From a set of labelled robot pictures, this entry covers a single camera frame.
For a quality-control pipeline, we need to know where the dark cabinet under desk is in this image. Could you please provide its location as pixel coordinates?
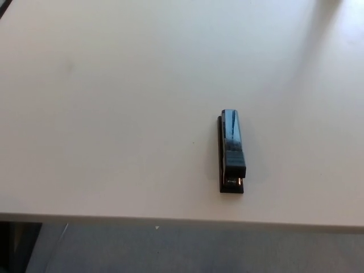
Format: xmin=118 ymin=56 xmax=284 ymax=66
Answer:
xmin=0 ymin=220 xmax=43 ymax=273

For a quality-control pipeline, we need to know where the black stapler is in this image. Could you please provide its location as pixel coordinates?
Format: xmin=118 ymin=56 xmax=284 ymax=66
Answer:
xmin=216 ymin=109 xmax=247 ymax=195

